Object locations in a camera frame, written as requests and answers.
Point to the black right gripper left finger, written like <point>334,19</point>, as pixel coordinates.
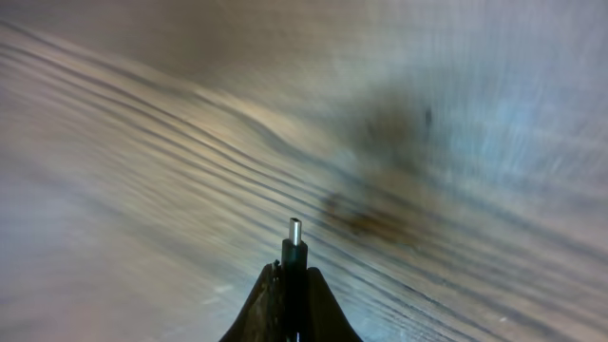
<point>261,317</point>

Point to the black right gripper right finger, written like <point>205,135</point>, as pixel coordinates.
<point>326,321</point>

